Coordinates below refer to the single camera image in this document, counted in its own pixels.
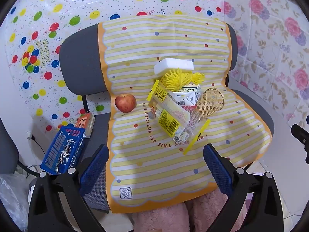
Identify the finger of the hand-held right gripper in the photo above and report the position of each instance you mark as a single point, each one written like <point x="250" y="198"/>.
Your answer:
<point x="300" y="136"/>

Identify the white foam block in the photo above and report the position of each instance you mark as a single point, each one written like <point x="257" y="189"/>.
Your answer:
<point x="173" y="65"/>

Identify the yellow snack packet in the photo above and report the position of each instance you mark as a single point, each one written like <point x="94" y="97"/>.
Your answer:
<point x="169" y="120"/>

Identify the grey office chair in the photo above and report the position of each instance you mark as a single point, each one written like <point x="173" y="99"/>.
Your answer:
<point x="79" y="60"/>

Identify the woven bamboo basket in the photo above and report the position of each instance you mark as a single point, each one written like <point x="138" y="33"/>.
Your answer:
<point x="210" y="101"/>

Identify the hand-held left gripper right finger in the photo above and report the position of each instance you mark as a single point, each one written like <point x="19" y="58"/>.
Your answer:
<point x="217" y="166"/>

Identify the red apple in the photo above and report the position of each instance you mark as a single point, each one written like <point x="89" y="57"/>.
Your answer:
<point x="125" y="102"/>

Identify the blue plastic basket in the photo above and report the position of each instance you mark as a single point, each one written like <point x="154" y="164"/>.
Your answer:
<point x="55" y="149"/>

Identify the balloon printed backdrop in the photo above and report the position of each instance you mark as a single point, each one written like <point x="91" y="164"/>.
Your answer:
<point x="48" y="29"/>

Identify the floral printed backdrop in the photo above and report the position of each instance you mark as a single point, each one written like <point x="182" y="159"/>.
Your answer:
<point x="265" y="41"/>

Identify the white milk carton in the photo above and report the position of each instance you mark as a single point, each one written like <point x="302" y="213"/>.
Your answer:
<point x="185" y="94"/>

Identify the yellow striped mat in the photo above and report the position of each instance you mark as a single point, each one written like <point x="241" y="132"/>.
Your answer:
<point x="144" y="162"/>

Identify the clear plastic bag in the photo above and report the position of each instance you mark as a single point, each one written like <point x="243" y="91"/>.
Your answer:
<point x="12" y="193"/>

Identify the clear plastic bottle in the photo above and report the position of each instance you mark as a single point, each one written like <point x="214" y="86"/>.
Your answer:
<point x="193" y="125"/>

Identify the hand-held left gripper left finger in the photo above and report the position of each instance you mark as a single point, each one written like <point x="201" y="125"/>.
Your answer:
<point x="96" y="164"/>

